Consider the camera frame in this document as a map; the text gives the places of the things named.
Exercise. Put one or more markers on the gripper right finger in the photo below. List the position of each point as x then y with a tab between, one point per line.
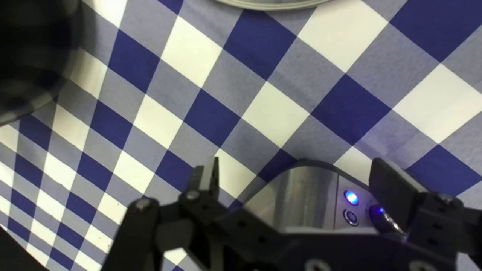
433	218

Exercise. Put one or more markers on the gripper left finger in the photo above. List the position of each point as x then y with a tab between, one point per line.
196	210

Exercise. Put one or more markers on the toaster knob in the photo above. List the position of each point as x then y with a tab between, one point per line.
382	217

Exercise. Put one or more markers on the silver toaster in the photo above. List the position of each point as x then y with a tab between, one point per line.
301	195

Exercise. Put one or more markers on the blue white checkered tablecloth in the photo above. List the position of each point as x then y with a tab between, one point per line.
263	105

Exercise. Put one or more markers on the grey plate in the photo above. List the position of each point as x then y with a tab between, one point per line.
271	3

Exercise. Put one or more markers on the black pot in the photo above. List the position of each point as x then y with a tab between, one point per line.
30	52

